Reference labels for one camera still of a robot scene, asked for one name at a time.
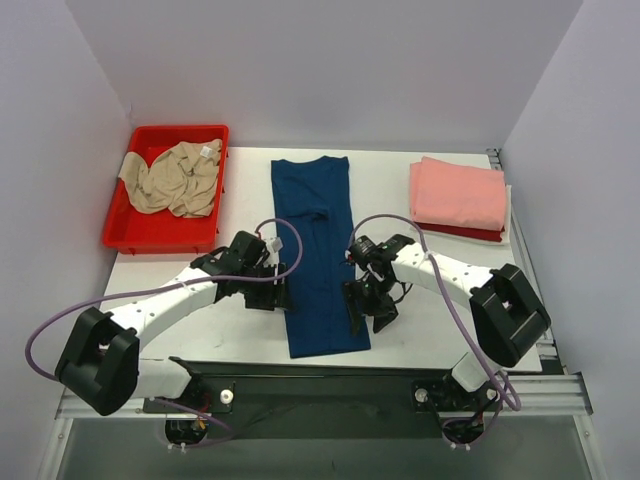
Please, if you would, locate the aluminium frame rail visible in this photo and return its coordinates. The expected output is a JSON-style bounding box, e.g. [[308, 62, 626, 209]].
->
[[39, 147, 606, 480]]

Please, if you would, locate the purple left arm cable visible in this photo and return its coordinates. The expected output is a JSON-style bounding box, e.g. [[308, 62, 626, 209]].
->
[[24, 217, 304, 448]]

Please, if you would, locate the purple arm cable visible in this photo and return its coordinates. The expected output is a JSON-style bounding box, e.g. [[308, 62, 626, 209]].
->
[[345, 213, 521, 448], [24, 217, 304, 448]]

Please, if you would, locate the red plastic bin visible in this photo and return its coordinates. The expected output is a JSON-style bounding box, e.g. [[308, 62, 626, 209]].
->
[[102, 125, 230, 255]]

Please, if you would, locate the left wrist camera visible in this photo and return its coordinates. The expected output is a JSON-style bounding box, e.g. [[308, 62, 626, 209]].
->
[[227, 231, 282, 268]]

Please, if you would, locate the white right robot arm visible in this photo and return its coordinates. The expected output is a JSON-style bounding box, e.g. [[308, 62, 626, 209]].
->
[[342, 234, 551, 408]]

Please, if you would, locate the folded red t-shirt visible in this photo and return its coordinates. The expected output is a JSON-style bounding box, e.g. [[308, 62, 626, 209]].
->
[[417, 222, 506, 244]]

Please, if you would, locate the folded pink t-shirt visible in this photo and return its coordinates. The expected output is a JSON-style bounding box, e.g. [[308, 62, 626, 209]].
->
[[409, 156, 508, 232]]

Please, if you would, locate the blue t-shirt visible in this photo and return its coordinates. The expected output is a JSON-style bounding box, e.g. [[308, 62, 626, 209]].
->
[[271, 156, 371, 358]]

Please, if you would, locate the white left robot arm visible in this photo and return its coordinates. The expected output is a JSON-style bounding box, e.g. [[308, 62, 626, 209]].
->
[[54, 231, 292, 416]]

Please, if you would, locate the beige t-shirt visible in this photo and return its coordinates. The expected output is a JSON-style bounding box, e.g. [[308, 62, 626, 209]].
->
[[119, 139, 223, 218]]

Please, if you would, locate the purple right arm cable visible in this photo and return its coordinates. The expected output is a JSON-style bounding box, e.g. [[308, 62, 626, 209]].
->
[[345, 213, 521, 448]]

